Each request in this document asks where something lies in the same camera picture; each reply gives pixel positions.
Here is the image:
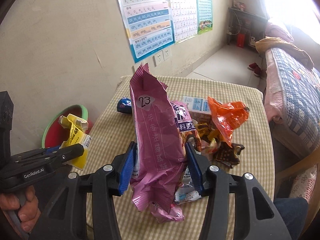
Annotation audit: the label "yellow carton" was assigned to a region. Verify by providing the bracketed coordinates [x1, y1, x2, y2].
[59, 113, 92, 170]

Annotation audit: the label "orange plastic wrapper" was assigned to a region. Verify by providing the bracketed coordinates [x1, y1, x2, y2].
[207, 96, 249, 147]

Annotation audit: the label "large pink snack bag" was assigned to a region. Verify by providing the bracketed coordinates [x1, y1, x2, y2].
[130, 63, 187, 212]

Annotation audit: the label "green red trash basin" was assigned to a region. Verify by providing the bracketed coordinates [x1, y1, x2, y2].
[41, 105, 93, 148]

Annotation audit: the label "person's left hand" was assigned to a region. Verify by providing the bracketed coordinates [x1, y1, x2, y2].
[1, 185, 41, 236]

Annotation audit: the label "wooden chair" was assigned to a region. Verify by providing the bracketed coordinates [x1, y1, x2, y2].
[274, 148, 319, 232]

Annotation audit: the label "blue white crumpled packet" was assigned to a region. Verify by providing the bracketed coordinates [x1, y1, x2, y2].
[174, 167, 201, 205]

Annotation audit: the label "small pink crumpled wrapper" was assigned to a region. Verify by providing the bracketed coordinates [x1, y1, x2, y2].
[149, 203, 185, 224]

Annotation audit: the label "brown yellow snack wrappers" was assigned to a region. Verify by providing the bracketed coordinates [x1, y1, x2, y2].
[185, 123, 245, 168]

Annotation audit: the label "checkered beige tablecloth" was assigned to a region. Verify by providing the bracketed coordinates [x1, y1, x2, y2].
[81, 76, 275, 239]

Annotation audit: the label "purple snack bag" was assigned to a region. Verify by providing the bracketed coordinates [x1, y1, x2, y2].
[170, 101, 196, 132]

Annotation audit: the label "dark blue small wrapper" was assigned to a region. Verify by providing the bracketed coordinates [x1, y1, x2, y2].
[117, 97, 132, 114]

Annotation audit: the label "blue white milk carton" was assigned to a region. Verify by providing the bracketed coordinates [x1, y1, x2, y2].
[182, 96, 210, 113]

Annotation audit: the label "bed with plaid quilt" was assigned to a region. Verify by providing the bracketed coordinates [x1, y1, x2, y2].
[264, 21, 319, 159]

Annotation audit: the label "red slippers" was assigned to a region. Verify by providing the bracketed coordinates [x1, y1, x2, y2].
[248, 63, 261, 77]

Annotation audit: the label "mustard yellow blanket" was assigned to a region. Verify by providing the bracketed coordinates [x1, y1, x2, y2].
[255, 37, 314, 70]

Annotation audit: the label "dark wooden shelf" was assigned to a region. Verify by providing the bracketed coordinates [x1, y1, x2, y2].
[226, 8, 268, 50]

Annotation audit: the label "green chart poster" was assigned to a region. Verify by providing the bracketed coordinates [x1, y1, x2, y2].
[196, 0, 213, 35]

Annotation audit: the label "white chart poster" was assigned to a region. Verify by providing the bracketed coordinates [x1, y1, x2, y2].
[170, 0, 197, 43]

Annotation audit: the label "white wall sockets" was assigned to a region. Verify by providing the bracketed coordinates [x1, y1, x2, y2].
[153, 47, 171, 67]

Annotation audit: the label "pinyin wall poster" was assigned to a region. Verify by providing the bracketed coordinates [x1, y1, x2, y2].
[118, 0, 175, 63]

